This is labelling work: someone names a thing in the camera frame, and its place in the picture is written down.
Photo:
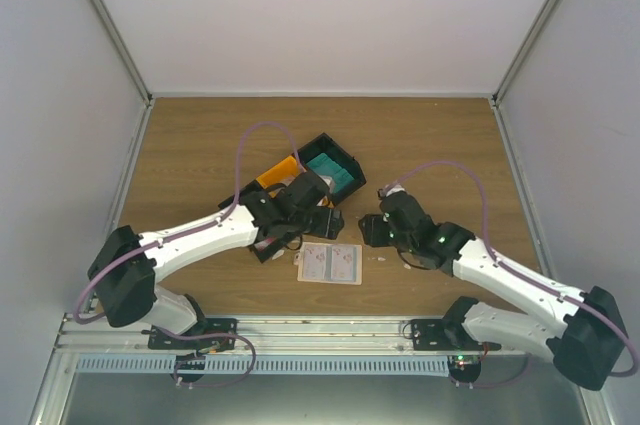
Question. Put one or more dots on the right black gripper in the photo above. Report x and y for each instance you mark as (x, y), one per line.
(372, 236)

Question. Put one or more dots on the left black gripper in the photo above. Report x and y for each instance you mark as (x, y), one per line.
(329, 228)

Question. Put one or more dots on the white pink blossom card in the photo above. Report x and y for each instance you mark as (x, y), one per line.
(343, 263)

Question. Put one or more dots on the black bin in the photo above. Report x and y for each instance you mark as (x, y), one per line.
(267, 247)
(323, 143)

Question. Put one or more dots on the orange bin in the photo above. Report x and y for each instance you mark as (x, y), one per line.
(285, 171)

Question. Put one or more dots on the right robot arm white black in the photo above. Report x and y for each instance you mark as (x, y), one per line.
(581, 333)

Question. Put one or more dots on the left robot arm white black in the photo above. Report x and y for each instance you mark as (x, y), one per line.
(127, 272)

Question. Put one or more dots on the teal cards stack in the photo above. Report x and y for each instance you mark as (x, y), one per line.
(325, 166)

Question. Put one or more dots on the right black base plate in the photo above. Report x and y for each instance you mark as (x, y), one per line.
(428, 334)

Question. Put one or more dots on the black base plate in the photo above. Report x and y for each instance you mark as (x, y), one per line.
(159, 340)
(428, 334)

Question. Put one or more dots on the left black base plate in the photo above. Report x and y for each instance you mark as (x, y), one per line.
(159, 340)

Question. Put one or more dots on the aluminium rail frame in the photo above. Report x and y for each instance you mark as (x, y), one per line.
(312, 335)

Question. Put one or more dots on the grey slotted cable duct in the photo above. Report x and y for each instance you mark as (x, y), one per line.
(269, 365)

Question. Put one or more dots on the right aluminium corner post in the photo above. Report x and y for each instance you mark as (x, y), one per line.
(534, 33)

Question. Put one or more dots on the aluminium corner post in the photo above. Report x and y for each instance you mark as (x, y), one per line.
(534, 33)
(114, 36)

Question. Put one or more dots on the left aluminium corner post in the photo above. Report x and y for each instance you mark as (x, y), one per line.
(114, 36)

